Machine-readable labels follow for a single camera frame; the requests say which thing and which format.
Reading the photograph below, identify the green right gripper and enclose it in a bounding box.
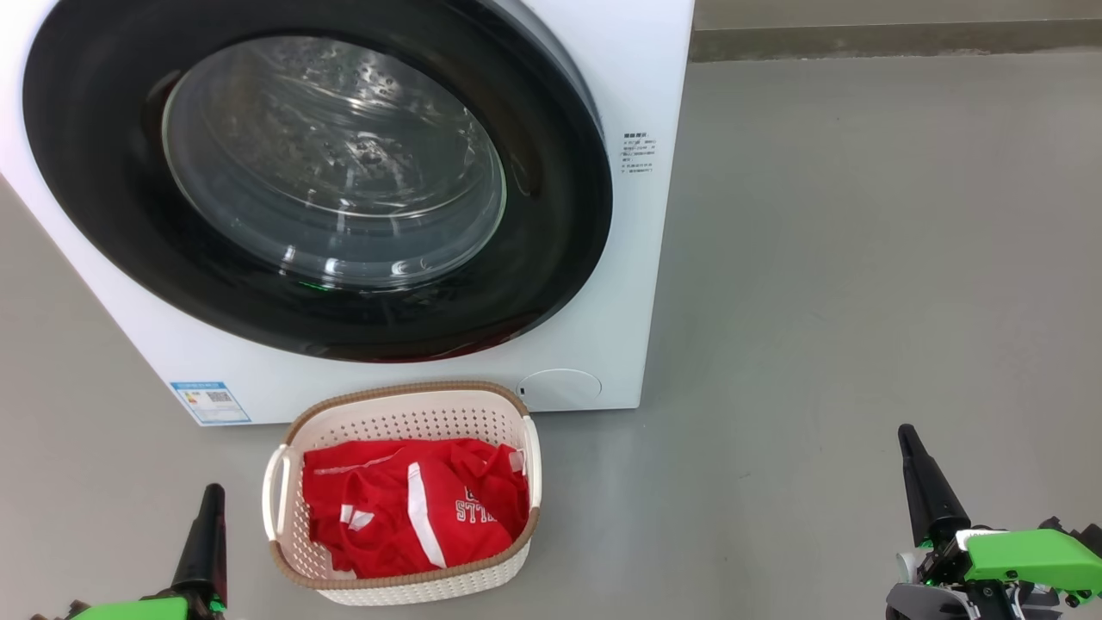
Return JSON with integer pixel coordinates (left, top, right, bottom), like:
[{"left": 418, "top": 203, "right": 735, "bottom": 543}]
[{"left": 887, "top": 423, "right": 1102, "bottom": 620}]

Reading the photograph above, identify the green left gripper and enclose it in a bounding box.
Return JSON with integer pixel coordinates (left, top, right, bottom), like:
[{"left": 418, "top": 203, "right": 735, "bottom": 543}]
[{"left": 67, "top": 483, "right": 229, "bottom": 620}]

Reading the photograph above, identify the red and white jersey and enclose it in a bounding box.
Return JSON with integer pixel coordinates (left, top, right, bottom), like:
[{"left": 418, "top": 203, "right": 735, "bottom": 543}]
[{"left": 301, "top": 437, "right": 530, "bottom": 580}]

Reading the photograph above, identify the cream perforated laundry basket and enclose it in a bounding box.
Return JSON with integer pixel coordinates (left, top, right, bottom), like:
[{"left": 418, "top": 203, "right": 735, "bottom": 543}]
[{"left": 262, "top": 381, "right": 543, "bottom": 606}]

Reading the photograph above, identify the white washing machine body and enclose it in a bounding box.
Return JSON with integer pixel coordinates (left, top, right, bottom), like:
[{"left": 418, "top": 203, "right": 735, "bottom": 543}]
[{"left": 0, "top": 0, "right": 695, "bottom": 427}]

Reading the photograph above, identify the blue energy label sticker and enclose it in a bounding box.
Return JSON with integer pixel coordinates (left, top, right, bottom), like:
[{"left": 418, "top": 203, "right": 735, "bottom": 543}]
[{"left": 170, "top": 381, "right": 252, "bottom": 426}]

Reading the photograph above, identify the round white filter cover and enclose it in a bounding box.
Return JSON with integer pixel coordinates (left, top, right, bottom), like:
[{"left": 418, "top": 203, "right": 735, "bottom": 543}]
[{"left": 517, "top": 369, "right": 604, "bottom": 412}]

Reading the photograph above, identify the black text sticker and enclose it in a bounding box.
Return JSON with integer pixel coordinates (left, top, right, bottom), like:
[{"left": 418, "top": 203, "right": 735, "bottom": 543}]
[{"left": 622, "top": 131, "right": 659, "bottom": 176}]

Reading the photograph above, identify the grey skirting board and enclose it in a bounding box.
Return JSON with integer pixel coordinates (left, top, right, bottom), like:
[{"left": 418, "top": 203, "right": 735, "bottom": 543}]
[{"left": 690, "top": 22, "right": 1102, "bottom": 63}]

